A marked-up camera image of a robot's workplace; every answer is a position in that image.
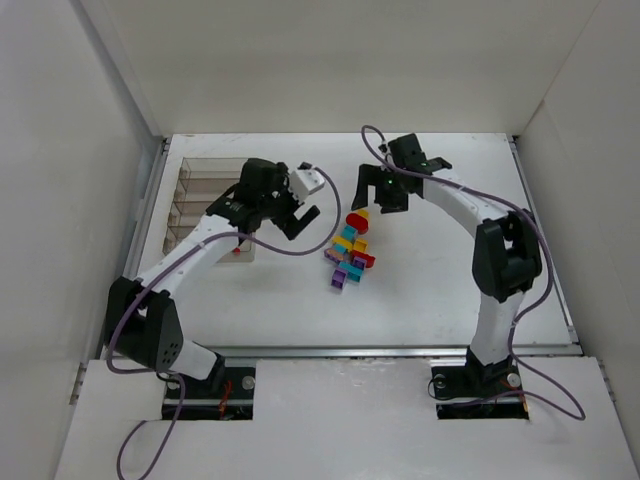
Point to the yellow lego plate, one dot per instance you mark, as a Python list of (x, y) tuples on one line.
[(342, 243)]

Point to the purple lego block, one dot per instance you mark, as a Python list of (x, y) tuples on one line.
[(339, 278)]

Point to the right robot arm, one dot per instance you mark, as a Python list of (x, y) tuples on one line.
[(506, 256)]

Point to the aluminium rail front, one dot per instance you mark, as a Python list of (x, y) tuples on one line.
[(282, 352)]

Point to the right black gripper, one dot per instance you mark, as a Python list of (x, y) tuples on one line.
[(378, 176)]

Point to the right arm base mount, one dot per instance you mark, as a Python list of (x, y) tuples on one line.
[(460, 396)]

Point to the purple tan lego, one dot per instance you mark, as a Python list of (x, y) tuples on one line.
[(334, 256)]

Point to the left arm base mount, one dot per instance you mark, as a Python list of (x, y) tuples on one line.
[(226, 395)]

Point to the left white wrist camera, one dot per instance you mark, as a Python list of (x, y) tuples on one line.
[(305, 181)]

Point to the red rounded lego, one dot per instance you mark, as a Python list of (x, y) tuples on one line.
[(359, 223)]

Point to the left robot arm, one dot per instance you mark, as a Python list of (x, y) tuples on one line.
[(142, 317)]

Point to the yellow lego far end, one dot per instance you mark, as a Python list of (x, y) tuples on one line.
[(364, 214)]

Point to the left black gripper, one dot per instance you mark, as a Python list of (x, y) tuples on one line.
[(285, 213)]

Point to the cyan lego lower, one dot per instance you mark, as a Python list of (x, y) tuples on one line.
[(353, 273)]

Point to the red lego middle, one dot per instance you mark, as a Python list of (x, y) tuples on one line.
[(365, 259)]

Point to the small yellow lego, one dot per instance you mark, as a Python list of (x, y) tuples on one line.
[(360, 246)]

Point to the clear bin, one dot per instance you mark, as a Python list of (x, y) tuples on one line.
[(201, 189), (175, 235), (187, 213), (211, 168)]

